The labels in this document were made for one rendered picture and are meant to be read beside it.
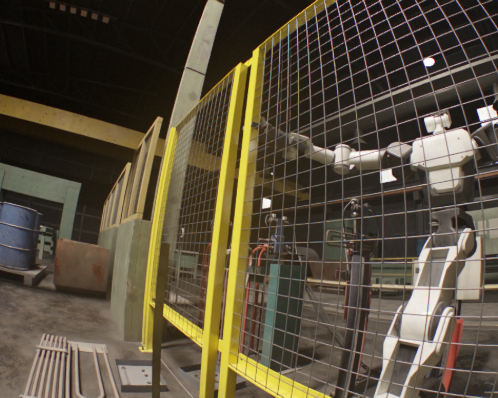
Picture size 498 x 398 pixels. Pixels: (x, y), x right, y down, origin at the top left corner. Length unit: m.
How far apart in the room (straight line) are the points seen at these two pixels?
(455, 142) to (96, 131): 13.01
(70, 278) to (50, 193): 6.91
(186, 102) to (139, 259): 1.58
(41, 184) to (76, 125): 3.99
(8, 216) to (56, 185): 6.54
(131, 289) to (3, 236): 2.43
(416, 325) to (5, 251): 4.14
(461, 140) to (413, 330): 0.70
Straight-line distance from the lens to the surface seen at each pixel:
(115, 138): 13.15
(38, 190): 10.52
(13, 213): 4.02
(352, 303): 1.48
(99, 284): 3.81
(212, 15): 3.75
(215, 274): 1.08
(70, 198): 10.21
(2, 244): 4.08
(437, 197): 1.06
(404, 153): 1.18
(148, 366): 1.86
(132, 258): 2.14
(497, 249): 6.47
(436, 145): 1.11
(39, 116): 13.69
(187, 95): 2.77
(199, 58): 3.12
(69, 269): 3.76
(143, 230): 2.15
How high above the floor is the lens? 0.79
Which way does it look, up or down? 14 degrees up
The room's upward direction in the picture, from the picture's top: 5 degrees clockwise
